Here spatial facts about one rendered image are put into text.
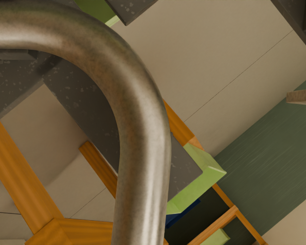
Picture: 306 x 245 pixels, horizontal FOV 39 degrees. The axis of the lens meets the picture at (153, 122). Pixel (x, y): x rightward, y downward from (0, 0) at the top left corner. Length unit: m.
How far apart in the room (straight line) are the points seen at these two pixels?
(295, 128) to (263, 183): 0.91
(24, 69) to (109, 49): 0.08
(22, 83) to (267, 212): 5.97
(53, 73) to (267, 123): 6.14
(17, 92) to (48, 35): 0.06
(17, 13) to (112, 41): 0.06
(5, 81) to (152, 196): 0.13
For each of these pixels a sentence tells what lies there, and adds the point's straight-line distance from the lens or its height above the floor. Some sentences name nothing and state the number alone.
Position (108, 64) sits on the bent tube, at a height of 1.09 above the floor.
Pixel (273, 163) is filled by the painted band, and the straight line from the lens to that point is 6.28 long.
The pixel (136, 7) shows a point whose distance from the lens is 0.32.
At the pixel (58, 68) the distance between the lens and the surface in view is 0.30.
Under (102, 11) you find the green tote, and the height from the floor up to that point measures 0.95.
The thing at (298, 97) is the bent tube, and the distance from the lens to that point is 0.30.
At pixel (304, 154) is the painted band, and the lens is 6.33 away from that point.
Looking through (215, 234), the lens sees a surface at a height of 0.87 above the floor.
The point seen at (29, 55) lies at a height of 1.04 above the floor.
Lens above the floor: 1.21
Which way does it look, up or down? 20 degrees down
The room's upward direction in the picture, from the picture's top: 140 degrees clockwise
